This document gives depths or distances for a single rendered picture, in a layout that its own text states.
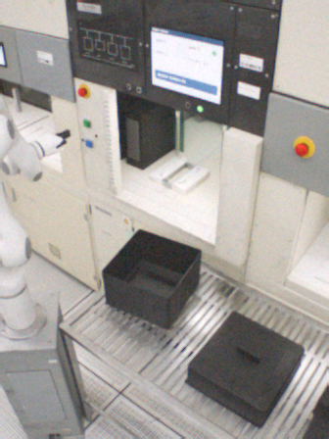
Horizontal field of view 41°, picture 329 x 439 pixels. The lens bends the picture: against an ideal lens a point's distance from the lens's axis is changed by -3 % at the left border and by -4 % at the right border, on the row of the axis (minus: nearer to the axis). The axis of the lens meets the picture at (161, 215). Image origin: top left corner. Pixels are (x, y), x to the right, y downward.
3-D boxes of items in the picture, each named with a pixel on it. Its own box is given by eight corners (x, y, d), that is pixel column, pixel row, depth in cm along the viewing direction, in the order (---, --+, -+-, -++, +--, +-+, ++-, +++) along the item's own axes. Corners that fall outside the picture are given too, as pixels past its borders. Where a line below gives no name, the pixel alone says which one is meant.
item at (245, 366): (183, 381, 146) (184, 360, 138) (229, 325, 164) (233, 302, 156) (260, 429, 132) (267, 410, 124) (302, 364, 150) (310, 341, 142)
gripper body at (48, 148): (28, 155, 182) (50, 143, 189) (45, 163, 177) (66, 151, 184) (25, 138, 177) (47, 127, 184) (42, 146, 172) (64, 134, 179)
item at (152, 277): (140, 259, 192) (139, 227, 181) (201, 281, 182) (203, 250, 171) (104, 303, 173) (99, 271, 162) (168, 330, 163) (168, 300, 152)
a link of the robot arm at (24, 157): (30, 129, 146) (49, 173, 174) (1, 105, 150) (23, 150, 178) (10, 148, 143) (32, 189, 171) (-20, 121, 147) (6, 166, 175)
